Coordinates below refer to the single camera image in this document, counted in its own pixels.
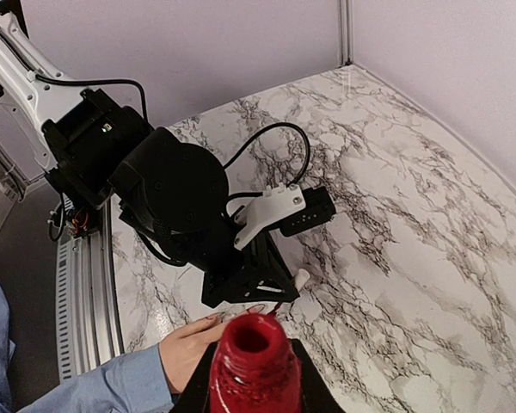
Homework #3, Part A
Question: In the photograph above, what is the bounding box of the blue shirt sleeve forearm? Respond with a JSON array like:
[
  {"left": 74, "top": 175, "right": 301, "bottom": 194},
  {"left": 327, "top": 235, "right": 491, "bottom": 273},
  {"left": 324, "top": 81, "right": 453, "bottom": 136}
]
[{"left": 0, "top": 268, "right": 177, "bottom": 413}]

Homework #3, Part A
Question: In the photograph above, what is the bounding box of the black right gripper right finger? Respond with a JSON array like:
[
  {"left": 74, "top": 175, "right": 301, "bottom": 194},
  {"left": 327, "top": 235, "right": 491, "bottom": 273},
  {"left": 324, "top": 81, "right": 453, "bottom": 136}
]
[{"left": 291, "top": 339, "right": 344, "bottom": 413}]

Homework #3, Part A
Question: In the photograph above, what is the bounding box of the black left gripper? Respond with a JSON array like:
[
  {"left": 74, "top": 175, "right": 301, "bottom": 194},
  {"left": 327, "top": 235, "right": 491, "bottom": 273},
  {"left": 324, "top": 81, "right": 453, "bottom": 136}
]
[{"left": 200, "top": 232, "right": 292, "bottom": 307}]

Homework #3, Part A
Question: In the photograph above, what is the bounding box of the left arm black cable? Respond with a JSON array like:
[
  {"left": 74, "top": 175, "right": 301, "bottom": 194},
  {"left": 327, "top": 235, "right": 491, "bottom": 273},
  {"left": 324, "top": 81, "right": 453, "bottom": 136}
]
[{"left": 34, "top": 73, "right": 312, "bottom": 268}]

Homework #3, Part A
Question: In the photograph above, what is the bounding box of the left aluminium corner post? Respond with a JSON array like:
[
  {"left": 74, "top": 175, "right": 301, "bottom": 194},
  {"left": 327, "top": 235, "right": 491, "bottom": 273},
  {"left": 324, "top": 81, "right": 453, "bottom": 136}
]
[{"left": 338, "top": 0, "right": 354, "bottom": 66}]

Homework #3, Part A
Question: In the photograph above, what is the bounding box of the red nail polish bottle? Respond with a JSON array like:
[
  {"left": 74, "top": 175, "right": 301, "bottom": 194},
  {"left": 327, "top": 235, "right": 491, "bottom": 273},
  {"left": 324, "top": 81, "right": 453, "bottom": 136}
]
[{"left": 209, "top": 314, "right": 302, "bottom": 413}]

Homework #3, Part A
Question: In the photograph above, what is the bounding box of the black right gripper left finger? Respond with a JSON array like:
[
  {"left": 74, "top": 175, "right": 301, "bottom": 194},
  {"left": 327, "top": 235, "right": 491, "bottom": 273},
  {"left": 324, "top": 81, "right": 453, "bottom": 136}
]
[{"left": 170, "top": 342, "right": 218, "bottom": 413}]

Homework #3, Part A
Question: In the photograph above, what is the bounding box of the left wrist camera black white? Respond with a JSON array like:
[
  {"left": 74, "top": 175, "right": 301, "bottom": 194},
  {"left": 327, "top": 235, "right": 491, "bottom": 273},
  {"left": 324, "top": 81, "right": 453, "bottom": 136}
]
[{"left": 233, "top": 184, "right": 335, "bottom": 250}]

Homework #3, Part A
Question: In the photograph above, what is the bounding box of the white nail polish brush cap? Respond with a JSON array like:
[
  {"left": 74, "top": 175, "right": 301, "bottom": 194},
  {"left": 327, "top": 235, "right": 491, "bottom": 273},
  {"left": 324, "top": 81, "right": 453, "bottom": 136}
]
[{"left": 268, "top": 268, "right": 310, "bottom": 317}]

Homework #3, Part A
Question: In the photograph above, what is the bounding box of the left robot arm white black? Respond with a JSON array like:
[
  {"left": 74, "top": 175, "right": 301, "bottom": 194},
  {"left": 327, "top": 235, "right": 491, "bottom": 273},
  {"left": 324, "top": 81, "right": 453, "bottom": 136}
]
[{"left": 0, "top": 1, "right": 306, "bottom": 307}]

